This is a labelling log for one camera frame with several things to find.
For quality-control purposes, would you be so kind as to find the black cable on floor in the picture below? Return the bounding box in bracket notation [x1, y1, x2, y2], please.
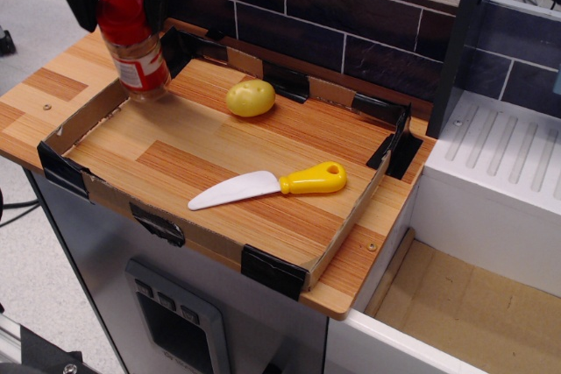
[0, 198, 40, 229]

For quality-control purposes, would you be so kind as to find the red-capped basil spice bottle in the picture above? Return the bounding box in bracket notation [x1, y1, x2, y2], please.
[96, 0, 171, 102]

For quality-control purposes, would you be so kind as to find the yellow-handled white toy knife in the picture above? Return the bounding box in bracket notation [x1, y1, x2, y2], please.
[188, 161, 347, 211]

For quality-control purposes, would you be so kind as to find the white toy sink drainboard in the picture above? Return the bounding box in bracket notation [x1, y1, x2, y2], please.
[424, 92, 560, 218]

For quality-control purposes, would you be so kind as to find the dark grey vertical post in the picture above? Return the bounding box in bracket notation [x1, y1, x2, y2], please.
[426, 0, 479, 138]

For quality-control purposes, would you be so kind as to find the yellow toy potato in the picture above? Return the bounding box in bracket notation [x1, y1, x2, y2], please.
[225, 80, 276, 117]

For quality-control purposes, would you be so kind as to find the grey toy dishwasher front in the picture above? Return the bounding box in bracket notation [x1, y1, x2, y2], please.
[124, 258, 231, 374]

